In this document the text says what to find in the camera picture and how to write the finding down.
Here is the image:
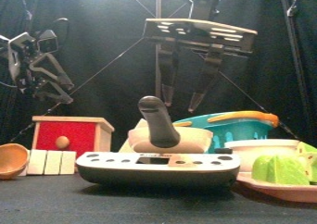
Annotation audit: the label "cream toy wedge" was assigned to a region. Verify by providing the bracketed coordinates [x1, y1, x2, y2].
[118, 118, 149, 154]

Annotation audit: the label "teal basket with orange handle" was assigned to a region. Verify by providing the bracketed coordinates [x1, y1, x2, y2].
[173, 110, 281, 155]

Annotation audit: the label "white and black kitchen scale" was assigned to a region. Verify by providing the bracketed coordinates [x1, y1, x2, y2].
[75, 151, 242, 189]

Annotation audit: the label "white wooden block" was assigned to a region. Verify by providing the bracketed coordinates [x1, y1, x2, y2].
[25, 149, 48, 176]
[43, 150, 63, 176]
[59, 150, 78, 176]

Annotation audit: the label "red wooden drawer box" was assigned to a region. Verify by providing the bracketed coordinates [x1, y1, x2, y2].
[31, 115, 116, 173]

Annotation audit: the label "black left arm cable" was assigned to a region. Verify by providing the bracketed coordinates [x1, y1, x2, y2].
[48, 17, 71, 55]

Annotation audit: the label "wooden bowl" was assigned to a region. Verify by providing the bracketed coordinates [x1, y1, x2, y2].
[0, 143, 31, 180]

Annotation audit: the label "metal frame pole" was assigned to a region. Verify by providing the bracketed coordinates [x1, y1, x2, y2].
[155, 0, 163, 100]

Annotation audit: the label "white toy slice red dots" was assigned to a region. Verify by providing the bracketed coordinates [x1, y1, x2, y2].
[296, 141, 317, 184]

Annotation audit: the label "white mortar bowl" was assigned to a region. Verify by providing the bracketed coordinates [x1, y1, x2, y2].
[126, 126, 214, 155]

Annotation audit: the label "white round bowl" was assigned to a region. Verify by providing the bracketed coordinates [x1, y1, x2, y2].
[223, 138, 301, 173]

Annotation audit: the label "black slanted frame pole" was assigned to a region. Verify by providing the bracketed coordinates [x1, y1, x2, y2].
[278, 0, 313, 139]

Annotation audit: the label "lime green toy wedge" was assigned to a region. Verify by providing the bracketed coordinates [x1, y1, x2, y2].
[250, 155, 276, 181]
[265, 155, 310, 186]

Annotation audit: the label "grey pestle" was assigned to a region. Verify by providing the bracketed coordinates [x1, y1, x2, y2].
[136, 95, 182, 149]

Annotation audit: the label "pink plate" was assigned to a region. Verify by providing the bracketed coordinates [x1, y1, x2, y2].
[235, 171, 317, 204]

